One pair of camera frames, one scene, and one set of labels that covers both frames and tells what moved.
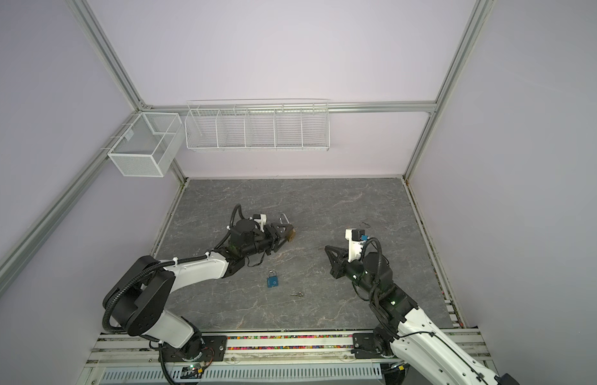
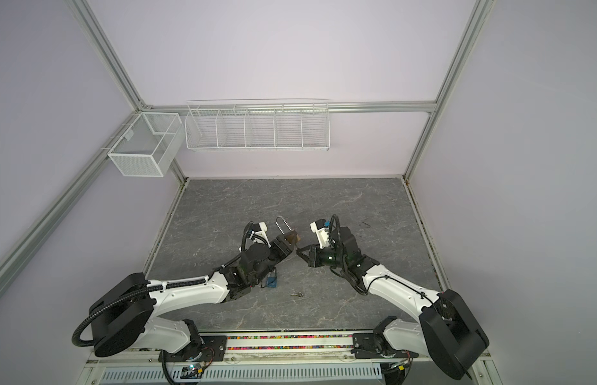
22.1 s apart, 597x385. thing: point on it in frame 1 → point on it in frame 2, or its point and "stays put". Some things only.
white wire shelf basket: (298, 124) stays put
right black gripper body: (347, 269) → (322, 257)
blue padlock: (272, 279) stays put
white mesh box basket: (152, 147) stays put
